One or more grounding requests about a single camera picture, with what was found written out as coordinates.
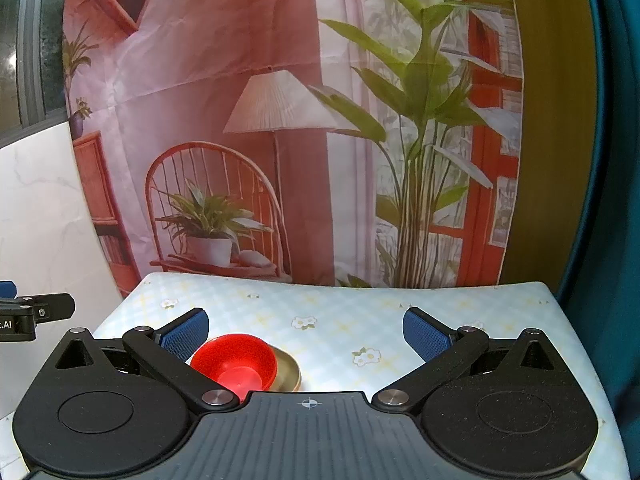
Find teal curtain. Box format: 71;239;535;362
554;0;640;480

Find dark window frame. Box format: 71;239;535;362
0;0;70;147

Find green plate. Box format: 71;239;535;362
266;343;303;392

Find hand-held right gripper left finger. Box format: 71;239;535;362
53;307;240;414

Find red bowl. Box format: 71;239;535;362
190;333;278;404

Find yellow wooden panel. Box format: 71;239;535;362
499;0;602;293

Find floral checked tablecloth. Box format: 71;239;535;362
92;272;627;480

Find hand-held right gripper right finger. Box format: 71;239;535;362
372;307;562;414

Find printed backdrop cloth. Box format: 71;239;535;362
62;0;527;302

